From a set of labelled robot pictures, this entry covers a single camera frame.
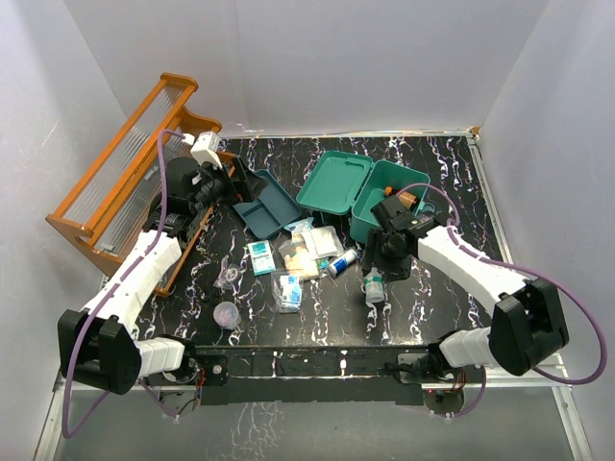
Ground blue divided tray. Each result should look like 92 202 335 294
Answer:
234 169 302 240

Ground teal white wipe packet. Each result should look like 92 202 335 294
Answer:
247 240 276 277

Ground clear plastic cup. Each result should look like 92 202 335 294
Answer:
212 302 241 330

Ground cotton ball bag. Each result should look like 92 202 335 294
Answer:
279 240 319 280

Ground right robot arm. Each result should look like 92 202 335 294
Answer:
363 196 570 381

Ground purple cable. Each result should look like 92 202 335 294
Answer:
391 182 609 419
61 128 198 441

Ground green medicine box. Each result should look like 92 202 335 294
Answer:
296 151 431 244

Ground orange wooden shelf rack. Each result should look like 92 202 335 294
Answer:
46 73 222 277

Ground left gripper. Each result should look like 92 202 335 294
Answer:
190 157 268 215

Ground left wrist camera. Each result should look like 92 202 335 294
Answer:
190 131 222 170

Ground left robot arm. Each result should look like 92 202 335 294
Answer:
58 157 269 395

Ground white green-label bottle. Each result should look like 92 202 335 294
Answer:
364 266 385 304

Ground clear bag blue bandages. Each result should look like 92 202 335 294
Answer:
271 271 303 313

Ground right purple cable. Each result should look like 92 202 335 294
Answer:
391 182 609 419

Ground white gauze packet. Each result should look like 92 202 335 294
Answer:
304 226 344 259

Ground blue cotton swab bag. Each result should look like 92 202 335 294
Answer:
283 217 314 242

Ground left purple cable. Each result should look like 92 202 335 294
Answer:
61 128 198 441

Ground small clear bag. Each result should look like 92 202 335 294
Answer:
213 256 241 291

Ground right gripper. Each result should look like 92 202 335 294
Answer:
364 229 409 281

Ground white blue tube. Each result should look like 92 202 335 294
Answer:
326 249 358 278

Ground brown medicine bottle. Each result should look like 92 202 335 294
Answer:
384 186 419 209

